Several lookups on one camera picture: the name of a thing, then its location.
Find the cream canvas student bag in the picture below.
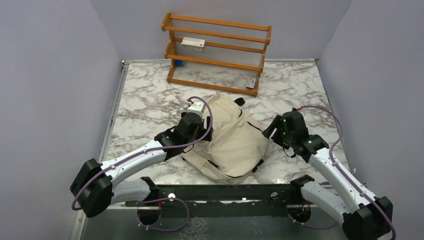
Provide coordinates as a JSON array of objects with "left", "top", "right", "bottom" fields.
[{"left": 181, "top": 95, "right": 270, "bottom": 185}]

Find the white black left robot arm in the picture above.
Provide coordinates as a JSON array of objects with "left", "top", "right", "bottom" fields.
[{"left": 70, "top": 111, "right": 214, "bottom": 218}]

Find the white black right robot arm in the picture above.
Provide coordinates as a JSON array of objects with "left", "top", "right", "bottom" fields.
[{"left": 262, "top": 108, "right": 397, "bottom": 240}]

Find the small red white card box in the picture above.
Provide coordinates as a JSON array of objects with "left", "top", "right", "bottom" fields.
[{"left": 246, "top": 77, "right": 257, "bottom": 90}]

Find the small blue item on shelf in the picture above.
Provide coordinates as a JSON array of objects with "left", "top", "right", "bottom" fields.
[{"left": 175, "top": 59, "right": 184, "bottom": 67}]

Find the orange wooden shelf rack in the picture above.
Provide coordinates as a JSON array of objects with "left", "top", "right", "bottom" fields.
[{"left": 161, "top": 12, "right": 272, "bottom": 96}]

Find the white red box on shelf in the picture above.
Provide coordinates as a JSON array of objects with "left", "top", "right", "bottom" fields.
[{"left": 180, "top": 37, "right": 206, "bottom": 52}]

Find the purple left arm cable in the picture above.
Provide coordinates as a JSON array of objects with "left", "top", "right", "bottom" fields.
[{"left": 71, "top": 96, "right": 214, "bottom": 233}]

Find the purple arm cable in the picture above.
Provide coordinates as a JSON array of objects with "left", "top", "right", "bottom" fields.
[
  {"left": 293, "top": 105, "right": 397, "bottom": 240},
  {"left": 71, "top": 96, "right": 214, "bottom": 233}
]

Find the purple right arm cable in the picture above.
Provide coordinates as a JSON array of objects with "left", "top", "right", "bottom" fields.
[{"left": 293, "top": 105, "right": 397, "bottom": 240}]

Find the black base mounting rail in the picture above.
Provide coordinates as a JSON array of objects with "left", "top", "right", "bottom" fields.
[{"left": 125, "top": 184, "right": 312, "bottom": 223}]

